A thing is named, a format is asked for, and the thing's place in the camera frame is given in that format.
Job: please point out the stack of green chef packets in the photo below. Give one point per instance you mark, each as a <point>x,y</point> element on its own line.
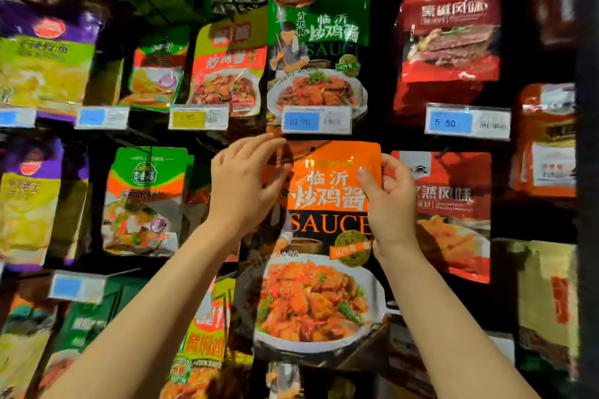
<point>323,24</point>

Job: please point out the black display shelf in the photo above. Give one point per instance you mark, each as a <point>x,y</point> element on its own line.
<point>533,221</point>

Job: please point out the stack of red steak packets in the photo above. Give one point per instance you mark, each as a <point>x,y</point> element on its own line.
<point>451,24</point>

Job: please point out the stack of dark green packets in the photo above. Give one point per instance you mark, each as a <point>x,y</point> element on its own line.
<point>84,324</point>

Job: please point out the orange sauce packet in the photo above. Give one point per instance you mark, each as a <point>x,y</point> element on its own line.
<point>327,188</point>

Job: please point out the person's left hand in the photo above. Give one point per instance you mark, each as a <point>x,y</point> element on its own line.
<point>243,188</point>

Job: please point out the stack of red white packets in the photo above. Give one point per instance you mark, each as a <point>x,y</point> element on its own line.
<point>454,207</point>

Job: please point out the stack of green orange packets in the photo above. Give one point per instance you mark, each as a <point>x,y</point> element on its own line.
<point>145,197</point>

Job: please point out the stack of lime orange packets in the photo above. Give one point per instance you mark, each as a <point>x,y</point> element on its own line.
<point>206,342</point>

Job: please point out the stack of orange white packets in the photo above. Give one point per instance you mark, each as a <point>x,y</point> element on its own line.
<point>547,146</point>

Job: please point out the stack of pale olive packets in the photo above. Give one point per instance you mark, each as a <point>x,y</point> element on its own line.
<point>547,300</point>

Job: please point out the person's right forearm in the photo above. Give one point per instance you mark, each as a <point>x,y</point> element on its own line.
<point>449,333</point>

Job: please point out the person's left forearm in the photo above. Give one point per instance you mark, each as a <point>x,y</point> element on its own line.
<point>149,314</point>

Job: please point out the person's right hand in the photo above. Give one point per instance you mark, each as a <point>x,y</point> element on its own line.
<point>395,211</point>

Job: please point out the stack of small green packets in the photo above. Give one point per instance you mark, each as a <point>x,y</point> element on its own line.
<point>154,80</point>

